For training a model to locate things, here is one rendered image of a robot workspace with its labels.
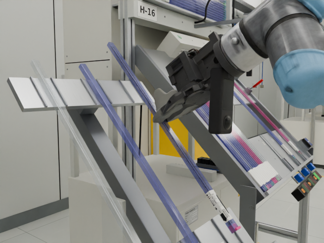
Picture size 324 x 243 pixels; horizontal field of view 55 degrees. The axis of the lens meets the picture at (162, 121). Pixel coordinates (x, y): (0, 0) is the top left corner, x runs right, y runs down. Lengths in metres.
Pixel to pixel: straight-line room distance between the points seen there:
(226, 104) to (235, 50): 0.10
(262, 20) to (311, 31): 0.08
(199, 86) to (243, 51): 0.10
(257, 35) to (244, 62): 0.05
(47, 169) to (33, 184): 0.16
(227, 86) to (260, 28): 0.11
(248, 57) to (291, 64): 0.12
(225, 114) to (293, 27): 0.18
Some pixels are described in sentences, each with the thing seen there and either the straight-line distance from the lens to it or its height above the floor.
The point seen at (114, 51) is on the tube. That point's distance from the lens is 0.76.
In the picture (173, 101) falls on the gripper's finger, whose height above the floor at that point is 1.02.
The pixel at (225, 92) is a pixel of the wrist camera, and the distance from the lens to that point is 0.54.
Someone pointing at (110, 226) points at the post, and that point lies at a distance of 0.65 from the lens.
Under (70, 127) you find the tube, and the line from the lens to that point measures 0.54.
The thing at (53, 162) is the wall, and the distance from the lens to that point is 2.78.
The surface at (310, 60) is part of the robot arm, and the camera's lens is 0.41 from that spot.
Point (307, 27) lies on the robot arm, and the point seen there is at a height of 1.12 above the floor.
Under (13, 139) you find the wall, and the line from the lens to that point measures 2.57.
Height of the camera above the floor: 1.05
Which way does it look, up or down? 6 degrees down
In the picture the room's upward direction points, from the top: straight up
